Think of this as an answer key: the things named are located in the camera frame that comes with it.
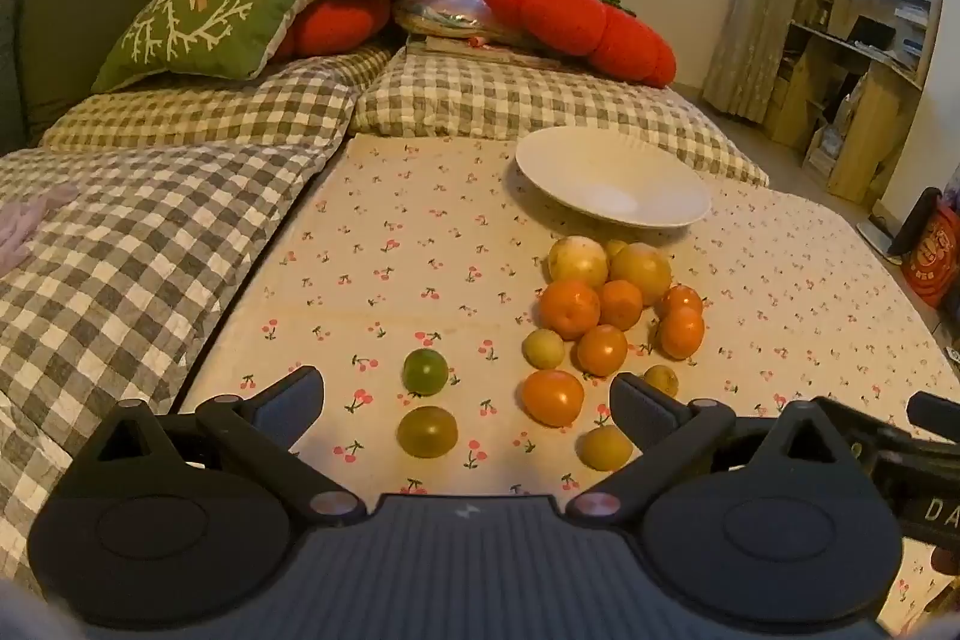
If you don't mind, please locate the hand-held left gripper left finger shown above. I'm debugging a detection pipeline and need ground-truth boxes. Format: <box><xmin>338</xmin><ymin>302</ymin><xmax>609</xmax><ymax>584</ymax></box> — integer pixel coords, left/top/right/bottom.
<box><xmin>75</xmin><ymin>366</ymin><xmax>365</xmax><ymax>528</ymax></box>

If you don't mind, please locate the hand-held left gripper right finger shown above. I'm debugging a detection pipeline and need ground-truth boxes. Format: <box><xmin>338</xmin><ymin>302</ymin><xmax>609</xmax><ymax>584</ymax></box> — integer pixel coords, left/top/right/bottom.
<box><xmin>568</xmin><ymin>374</ymin><xmax>871</xmax><ymax>527</ymax></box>

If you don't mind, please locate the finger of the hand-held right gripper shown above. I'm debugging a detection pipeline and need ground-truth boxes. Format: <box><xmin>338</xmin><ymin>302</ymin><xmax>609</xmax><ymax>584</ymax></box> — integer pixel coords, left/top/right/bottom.
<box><xmin>906</xmin><ymin>391</ymin><xmax>960</xmax><ymax>440</ymax></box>
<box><xmin>817</xmin><ymin>395</ymin><xmax>912</xmax><ymax>461</ymax></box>

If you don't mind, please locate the orange tangerine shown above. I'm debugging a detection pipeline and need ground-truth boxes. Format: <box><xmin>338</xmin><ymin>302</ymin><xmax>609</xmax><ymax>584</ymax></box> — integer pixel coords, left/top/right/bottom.
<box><xmin>538</xmin><ymin>280</ymin><xmax>601</xmax><ymax>341</ymax></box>
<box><xmin>598</xmin><ymin>280</ymin><xmax>644</xmax><ymax>331</ymax></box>
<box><xmin>660</xmin><ymin>284</ymin><xmax>704</xmax><ymax>317</ymax></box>
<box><xmin>658</xmin><ymin>306</ymin><xmax>706</xmax><ymax>360</ymax></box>

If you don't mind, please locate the large yellow orange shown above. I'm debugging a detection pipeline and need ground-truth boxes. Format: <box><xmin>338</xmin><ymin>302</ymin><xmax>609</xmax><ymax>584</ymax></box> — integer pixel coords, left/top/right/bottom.
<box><xmin>609</xmin><ymin>242</ymin><xmax>673</xmax><ymax>305</ymax></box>

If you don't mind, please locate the olive green tangerine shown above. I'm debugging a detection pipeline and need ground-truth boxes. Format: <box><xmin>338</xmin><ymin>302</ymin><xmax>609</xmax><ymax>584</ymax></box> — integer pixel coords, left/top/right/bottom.
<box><xmin>397</xmin><ymin>406</ymin><xmax>459</xmax><ymax>459</ymax></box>

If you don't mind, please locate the pale yellow pear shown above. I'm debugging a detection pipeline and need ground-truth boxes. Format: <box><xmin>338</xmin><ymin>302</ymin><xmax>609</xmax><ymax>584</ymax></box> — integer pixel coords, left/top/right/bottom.
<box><xmin>546</xmin><ymin>235</ymin><xmax>610</xmax><ymax>290</ymax></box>

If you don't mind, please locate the white ribbed plate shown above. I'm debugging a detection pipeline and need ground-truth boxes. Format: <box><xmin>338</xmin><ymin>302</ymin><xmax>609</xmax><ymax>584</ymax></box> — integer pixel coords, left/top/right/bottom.
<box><xmin>514</xmin><ymin>126</ymin><xmax>712</xmax><ymax>229</ymax></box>

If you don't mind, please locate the red snack bag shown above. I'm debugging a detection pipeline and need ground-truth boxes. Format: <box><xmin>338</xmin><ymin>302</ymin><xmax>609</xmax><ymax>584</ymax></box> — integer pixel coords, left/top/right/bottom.
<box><xmin>900</xmin><ymin>194</ymin><xmax>960</xmax><ymax>311</ymax></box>

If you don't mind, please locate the black bag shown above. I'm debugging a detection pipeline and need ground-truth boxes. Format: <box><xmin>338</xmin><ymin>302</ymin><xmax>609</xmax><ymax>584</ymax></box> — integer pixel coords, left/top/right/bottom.
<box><xmin>887</xmin><ymin>186</ymin><xmax>942</xmax><ymax>259</ymax></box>

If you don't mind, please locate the cherry print cloth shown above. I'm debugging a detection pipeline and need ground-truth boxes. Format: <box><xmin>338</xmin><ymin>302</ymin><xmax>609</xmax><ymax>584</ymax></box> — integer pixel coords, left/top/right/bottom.
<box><xmin>176</xmin><ymin>131</ymin><xmax>960</xmax><ymax>640</ymax></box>

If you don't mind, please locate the grey checked quilt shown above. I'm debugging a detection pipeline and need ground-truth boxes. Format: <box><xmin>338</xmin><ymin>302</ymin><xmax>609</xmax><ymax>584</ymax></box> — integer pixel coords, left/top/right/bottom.
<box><xmin>0</xmin><ymin>44</ymin><xmax>395</xmax><ymax>611</ymax></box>

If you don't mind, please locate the purple cloth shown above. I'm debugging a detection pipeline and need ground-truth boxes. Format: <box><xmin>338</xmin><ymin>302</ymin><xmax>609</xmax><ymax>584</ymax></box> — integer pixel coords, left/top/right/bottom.
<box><xmin>0</xmin><ymin>182</ymin><xmax>82</xmax><ymax>275</ymax></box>

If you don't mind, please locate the wooden shelf unit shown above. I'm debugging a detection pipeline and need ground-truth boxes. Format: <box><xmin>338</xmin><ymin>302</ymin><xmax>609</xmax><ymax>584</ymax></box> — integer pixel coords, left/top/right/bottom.
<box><xmin>765</xmin><ymin>0</ymin><xmax>947</xmax><ymax>208</ymax></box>

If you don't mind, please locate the grey checked cushion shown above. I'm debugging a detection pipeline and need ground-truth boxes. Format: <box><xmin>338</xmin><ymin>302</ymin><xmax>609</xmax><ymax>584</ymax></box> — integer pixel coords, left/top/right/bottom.
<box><xmin>351</xmin><ymin>47</ymin><xmax>771</xmax><ymax>189</ymax></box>

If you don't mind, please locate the small red knitted pillow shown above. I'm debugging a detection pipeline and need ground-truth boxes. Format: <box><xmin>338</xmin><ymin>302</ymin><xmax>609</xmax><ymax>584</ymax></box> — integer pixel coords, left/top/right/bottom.
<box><xmin>270</xmin><ymin>0</ymin><xmax>392</xmax><ymax>64</ymax></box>

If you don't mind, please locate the red knitted tomato cushion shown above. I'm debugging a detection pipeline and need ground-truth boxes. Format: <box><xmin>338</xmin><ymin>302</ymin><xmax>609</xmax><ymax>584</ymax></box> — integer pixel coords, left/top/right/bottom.
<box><xmin>480</xmin><ymin>0</ymin><xmax>677</xmax><ymax>90</ymax></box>

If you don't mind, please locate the green embroidered pillow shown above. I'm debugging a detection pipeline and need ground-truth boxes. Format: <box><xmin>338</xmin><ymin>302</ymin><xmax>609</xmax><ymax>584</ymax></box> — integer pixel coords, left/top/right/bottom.
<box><xmin>91</xmin><ymin>0</ymin><xmax>340</xmax><ymax>95</ymax></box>

